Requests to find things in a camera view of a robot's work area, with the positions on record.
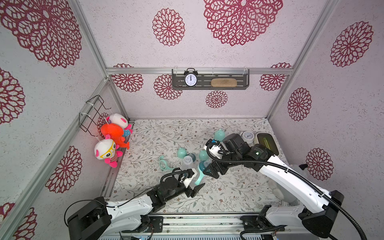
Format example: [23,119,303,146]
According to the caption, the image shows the teal nipple collar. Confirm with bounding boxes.
[188,153,196,162]
[199,161,210,172]

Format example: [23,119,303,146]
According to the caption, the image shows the mint bottle cap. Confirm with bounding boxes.
[214,129,226,142]
[199,150,210,161]
[177,148,188,159]

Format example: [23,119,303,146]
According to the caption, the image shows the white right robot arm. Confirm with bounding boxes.
[203,134,344,239]

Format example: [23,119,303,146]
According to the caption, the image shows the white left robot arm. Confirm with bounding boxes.
[65,169,204,240]

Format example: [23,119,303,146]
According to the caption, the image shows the white small alarm clock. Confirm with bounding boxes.
[241,131,255,145]

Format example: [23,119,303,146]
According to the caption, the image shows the cream box dark lid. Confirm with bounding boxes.
[254,133,280,156]

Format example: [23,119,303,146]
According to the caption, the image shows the wooden brush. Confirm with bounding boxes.
[211,78,238,88]

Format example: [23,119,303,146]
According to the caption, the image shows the white plush red striped outfit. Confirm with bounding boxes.
[94,135,123,168]

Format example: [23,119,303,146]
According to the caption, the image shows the orange plush toy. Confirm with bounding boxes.
[101,123,130,150]

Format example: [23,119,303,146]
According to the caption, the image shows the black alarm clock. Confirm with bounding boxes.
[184,68,199,87]

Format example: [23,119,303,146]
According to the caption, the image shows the white plush blue polka-dot outfit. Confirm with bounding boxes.
[106,114,133,137]

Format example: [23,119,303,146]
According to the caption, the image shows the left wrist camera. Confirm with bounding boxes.
[183,178,193,188]

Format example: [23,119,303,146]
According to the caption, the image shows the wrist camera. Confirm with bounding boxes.
[204,139,226,159]
[183,178,193,188]

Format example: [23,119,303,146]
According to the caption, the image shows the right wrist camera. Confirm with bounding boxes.
[204,139,226,159]

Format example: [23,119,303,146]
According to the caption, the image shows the grey wall shelf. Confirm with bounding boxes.
[172,68,250,91]

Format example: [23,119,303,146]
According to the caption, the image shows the black wire basket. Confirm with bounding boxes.
[78,95,111,137]

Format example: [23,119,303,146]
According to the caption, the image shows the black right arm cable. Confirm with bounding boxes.
[206,143,368,240]

